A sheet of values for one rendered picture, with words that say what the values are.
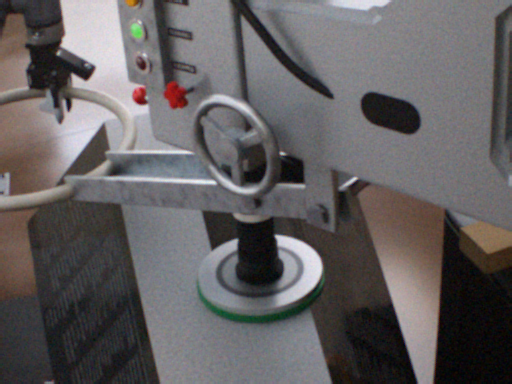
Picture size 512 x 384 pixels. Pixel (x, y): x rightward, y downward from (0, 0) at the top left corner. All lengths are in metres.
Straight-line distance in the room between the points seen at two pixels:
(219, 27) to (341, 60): 0.19
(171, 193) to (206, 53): 0.35
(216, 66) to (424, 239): 2.03
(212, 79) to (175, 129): 0.13
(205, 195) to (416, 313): 1.50
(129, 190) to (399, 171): 0.62
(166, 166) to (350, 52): 0.67
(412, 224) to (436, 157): 2.18
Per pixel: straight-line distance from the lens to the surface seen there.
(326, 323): 1.46
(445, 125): 1.00
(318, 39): 1.05
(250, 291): 1.45
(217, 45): 1.16
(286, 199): 1.27
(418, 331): 2.72
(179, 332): 1.43
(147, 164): 1.66
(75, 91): 2.04
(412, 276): 2.94
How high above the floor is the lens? 1.79
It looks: 34 degrees down
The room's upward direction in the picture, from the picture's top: 6 degrees counter-clockwise
